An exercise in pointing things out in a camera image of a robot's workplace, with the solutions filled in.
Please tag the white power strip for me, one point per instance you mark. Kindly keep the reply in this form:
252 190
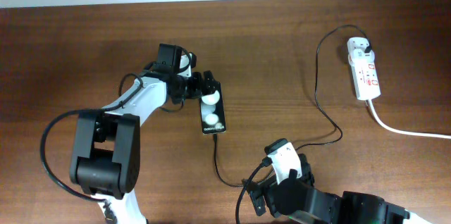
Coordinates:
363 69

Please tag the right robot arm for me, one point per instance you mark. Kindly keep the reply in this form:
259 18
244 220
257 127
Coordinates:
354 207

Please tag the black smartphone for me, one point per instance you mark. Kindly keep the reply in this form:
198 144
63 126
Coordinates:
213 119

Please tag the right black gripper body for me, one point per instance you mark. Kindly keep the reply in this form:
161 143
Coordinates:
271 187

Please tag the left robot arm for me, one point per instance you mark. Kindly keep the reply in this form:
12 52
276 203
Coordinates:
106 152

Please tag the black usb plug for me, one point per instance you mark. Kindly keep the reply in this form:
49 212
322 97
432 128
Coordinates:
368 49

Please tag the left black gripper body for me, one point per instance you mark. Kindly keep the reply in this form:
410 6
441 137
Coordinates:
192 85

